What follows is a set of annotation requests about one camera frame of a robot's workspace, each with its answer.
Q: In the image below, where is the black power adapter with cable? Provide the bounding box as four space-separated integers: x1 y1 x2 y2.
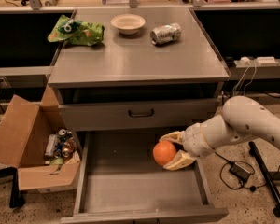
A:
217 153 255 190

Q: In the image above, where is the black metal stand leg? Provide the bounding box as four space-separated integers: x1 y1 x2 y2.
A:
248 141 280 217

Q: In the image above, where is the white power strip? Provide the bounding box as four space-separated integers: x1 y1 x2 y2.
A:
238 57 278 67

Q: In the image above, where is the crushed silver soda can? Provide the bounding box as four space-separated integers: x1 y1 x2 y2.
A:
150 23 182 45

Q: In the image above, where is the open grey drawer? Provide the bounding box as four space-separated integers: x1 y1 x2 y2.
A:
61 128 229 224

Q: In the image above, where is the white paper bowl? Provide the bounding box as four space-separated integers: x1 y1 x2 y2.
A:
111 14 146 35

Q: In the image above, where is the orange fruit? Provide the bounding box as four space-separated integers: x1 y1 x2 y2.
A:
153 141 176 166

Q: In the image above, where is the green chip bag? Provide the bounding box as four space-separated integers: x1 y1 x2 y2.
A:
48 15 105 47

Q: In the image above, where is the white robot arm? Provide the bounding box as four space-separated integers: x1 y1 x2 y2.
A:
161 96 280 171

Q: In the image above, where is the black stand foot left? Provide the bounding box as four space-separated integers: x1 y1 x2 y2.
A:
0 167 25 208

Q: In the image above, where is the closed grey drawer with handle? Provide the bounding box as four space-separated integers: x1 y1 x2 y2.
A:
59 99 218 132

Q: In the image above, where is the cardboard box of trash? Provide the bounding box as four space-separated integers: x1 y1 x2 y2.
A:
0 87 79 193

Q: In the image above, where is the grey drawer cabinet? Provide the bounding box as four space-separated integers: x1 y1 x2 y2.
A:
48 7 231 133

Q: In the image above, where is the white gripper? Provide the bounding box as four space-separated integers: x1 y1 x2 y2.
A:
160 123 214 171

